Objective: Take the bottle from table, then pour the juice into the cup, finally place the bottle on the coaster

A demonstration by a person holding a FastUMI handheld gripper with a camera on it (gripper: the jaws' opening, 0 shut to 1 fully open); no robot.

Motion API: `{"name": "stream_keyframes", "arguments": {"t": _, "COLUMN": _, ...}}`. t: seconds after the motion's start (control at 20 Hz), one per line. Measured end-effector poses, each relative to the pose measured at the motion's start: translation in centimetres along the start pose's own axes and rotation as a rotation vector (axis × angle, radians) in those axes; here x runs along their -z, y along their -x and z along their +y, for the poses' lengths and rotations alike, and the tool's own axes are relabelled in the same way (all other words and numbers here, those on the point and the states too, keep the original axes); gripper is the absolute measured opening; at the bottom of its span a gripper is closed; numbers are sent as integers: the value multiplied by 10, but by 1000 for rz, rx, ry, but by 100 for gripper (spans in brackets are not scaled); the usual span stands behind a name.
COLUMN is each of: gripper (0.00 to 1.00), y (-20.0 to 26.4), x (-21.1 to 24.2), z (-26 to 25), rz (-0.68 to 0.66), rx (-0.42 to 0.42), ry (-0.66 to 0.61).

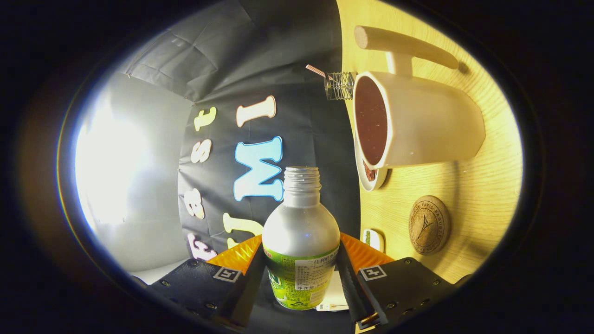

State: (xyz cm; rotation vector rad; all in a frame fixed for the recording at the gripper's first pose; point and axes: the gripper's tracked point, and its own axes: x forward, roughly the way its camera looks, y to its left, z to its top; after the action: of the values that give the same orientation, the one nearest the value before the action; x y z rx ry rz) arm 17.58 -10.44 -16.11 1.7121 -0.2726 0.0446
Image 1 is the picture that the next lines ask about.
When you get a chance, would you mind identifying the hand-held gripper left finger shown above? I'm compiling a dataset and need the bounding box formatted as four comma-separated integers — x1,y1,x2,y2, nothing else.
148,234,266,328

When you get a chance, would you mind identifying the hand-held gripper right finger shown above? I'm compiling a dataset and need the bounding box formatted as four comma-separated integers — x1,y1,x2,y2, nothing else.
336,232,470,331

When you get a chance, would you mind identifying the silver bottle with green label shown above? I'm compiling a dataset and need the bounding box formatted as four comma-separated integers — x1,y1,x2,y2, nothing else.
262,167,342,310

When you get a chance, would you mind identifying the round cork coaster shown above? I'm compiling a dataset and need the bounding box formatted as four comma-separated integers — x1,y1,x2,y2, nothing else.
408,195,451,255

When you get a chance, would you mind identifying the white cup with handle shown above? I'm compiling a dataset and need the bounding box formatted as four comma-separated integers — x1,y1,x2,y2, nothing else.
354,26,486,170

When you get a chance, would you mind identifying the white divided dish with beans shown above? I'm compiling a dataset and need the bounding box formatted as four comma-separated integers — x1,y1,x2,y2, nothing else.
363,229,386,253

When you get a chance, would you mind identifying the white round plate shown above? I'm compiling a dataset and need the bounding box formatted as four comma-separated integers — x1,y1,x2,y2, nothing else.
355,135,388,192

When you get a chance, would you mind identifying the wooden table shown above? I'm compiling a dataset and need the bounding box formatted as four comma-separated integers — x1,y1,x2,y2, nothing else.
336,0,523,284

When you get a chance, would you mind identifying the black backdrop cloth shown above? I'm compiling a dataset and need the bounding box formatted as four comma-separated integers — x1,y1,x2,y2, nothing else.
123,0,362,334

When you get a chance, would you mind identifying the wire mesh holder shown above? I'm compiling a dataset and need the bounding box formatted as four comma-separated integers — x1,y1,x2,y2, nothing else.
324,71,357,101

